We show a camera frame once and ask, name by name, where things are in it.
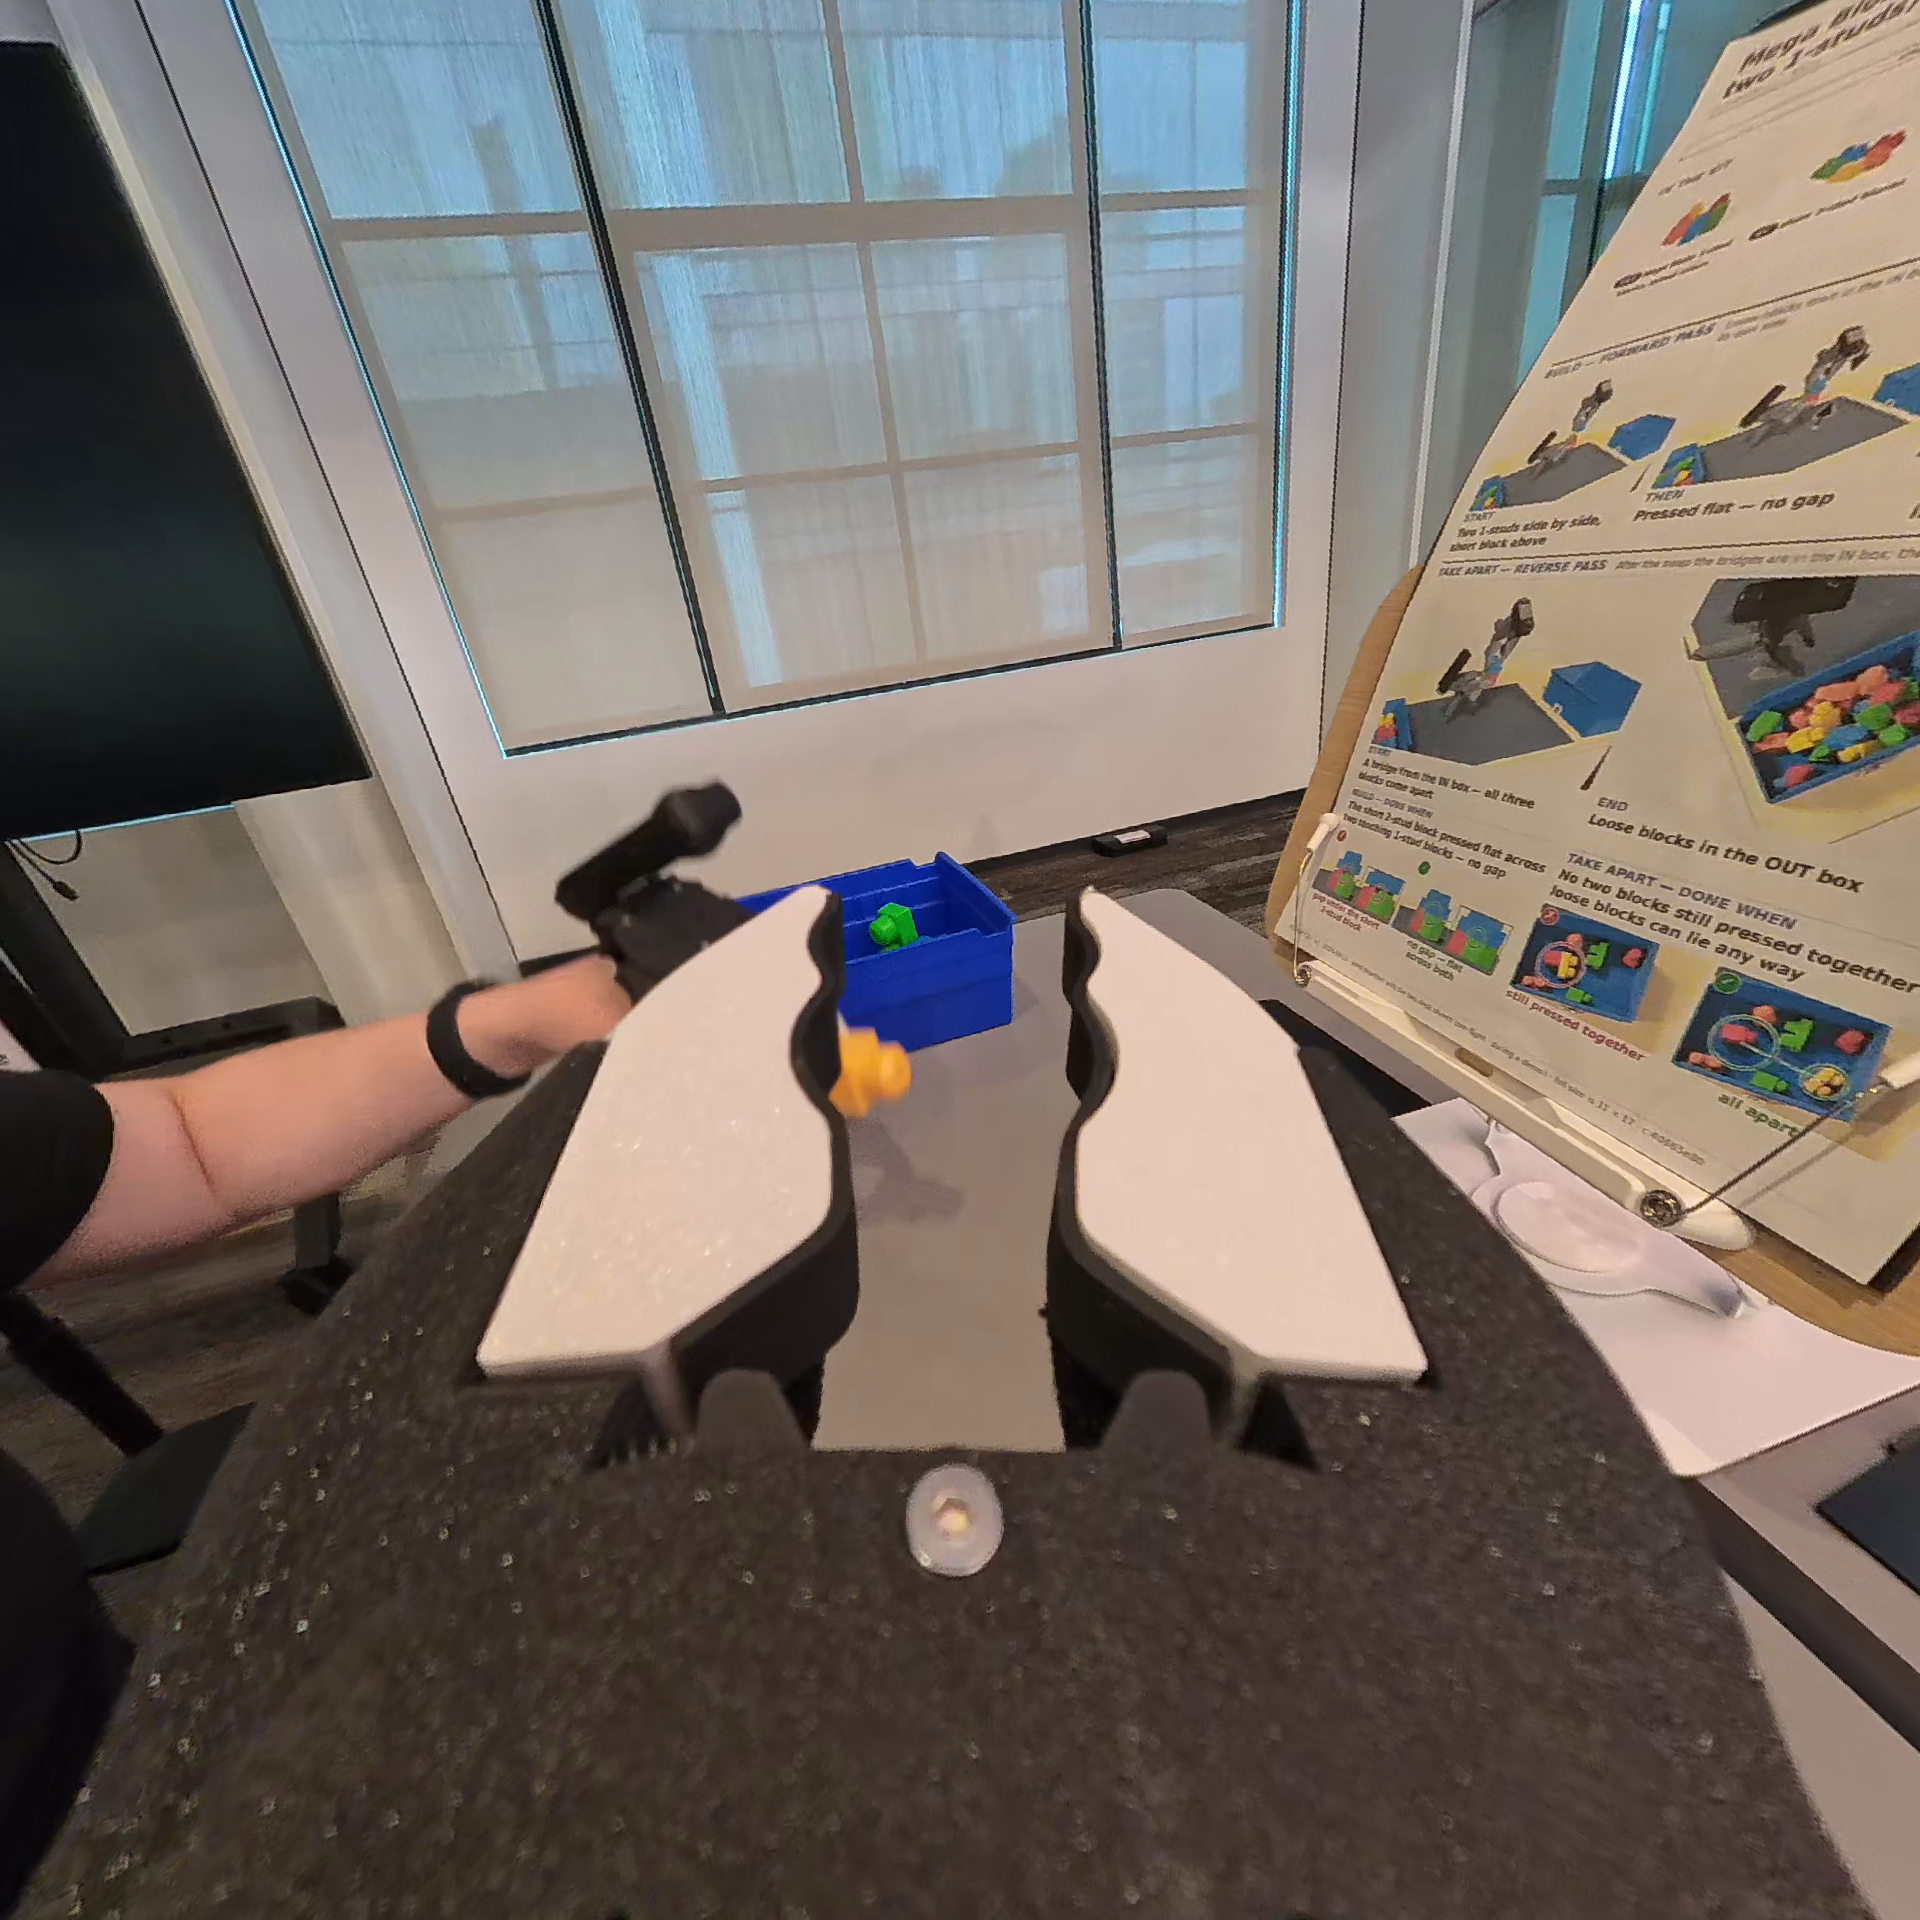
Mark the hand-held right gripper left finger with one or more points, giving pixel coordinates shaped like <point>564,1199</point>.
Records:
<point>676,1184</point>

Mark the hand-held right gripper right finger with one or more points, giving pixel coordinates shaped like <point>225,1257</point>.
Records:
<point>1231,1200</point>

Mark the orange one-stud block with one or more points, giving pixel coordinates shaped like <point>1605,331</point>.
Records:
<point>871,1074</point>

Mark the small green block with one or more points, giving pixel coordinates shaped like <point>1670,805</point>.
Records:
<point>894,927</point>

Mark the blue plastic bin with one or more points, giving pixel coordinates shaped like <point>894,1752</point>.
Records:
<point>946,983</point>

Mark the person's left forearm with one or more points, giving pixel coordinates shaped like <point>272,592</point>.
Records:
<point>241,1155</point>

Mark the black desk inlay panel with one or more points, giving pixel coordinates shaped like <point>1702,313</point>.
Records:
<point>1293,1020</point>

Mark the grey desk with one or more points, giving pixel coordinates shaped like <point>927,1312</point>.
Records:
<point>946,1290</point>

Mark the person's left hand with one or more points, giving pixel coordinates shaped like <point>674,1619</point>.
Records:
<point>579,1009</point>

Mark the black wristwatch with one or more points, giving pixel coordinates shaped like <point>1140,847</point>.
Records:
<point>470,1042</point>

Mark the small black floor device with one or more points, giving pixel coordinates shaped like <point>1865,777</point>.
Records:
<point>1133,838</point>

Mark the rounded wooden board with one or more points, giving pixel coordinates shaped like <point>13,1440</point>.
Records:
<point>1349,719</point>

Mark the large gridded window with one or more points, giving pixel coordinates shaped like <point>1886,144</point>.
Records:
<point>839,375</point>

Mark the person's black jacket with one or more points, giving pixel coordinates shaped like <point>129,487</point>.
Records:
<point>44,1170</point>

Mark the black monitor screen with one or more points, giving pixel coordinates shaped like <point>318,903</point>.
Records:
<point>135,496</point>

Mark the dark blue flat panel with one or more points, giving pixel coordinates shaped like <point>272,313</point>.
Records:
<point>1875,1500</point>

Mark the printed instruction sheet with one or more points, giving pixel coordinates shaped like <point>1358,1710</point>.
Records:
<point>1681,601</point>

